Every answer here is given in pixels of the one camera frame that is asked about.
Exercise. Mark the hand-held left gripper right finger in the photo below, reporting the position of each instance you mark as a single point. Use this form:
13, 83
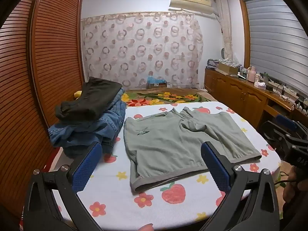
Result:
216, 166

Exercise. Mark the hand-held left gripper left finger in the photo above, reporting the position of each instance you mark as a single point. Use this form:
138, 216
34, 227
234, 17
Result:
86, 166

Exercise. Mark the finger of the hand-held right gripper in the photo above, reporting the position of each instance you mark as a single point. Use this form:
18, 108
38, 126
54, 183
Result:
273, 133
285, 121

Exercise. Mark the green pants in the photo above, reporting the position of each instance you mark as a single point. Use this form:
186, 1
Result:
168, 144

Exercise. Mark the black folded pants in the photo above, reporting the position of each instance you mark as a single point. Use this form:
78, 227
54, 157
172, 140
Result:
91, 98

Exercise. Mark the person's right hand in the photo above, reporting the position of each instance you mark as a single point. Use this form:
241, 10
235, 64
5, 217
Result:
290, 193

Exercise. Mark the dark denim jeans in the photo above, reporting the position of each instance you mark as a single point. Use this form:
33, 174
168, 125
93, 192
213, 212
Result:
81, 150

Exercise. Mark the blue denim jeans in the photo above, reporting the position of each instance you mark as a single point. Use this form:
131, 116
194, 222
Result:
98, 128

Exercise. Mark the white tissue box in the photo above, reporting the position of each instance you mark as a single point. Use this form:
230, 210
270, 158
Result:
259, 85

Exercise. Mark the wooden cabinet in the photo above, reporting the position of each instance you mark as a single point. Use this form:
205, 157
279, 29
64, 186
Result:
238, 96

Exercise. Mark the pink thermos jug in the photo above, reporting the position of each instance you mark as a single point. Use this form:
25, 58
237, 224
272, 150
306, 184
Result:
251, 74

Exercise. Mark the white fruit printed blanket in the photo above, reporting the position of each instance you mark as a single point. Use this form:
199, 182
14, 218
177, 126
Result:
144, 211

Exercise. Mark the grey window blind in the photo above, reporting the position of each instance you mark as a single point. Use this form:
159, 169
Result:
276, 41

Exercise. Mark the colourful floral blanket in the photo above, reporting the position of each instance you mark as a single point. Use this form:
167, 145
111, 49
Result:
166, 96

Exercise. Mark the plastic packet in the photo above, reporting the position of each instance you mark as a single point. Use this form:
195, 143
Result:
213, 63

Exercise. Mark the small cardboard box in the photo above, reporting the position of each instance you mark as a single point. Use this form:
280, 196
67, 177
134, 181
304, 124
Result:
157, 85

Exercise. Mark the blue cloth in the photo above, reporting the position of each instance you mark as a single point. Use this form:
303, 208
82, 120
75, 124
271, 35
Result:
155, 80

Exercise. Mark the wooden slatted wardrobe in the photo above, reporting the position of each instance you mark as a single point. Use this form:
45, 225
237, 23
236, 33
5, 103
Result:
48, 65

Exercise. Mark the lace window curtain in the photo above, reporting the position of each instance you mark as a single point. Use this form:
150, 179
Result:
226, 28

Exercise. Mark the wall air conditioner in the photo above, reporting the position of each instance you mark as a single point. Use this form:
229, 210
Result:
192, 2

